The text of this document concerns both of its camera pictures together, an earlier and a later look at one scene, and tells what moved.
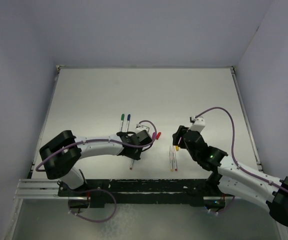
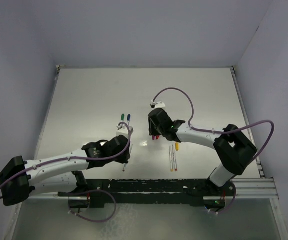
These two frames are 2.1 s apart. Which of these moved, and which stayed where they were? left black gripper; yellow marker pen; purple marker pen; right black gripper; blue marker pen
Moved: right black gripper; left black gripper; purple marker pen
Stayed: blue marker pen; yellow marker pen
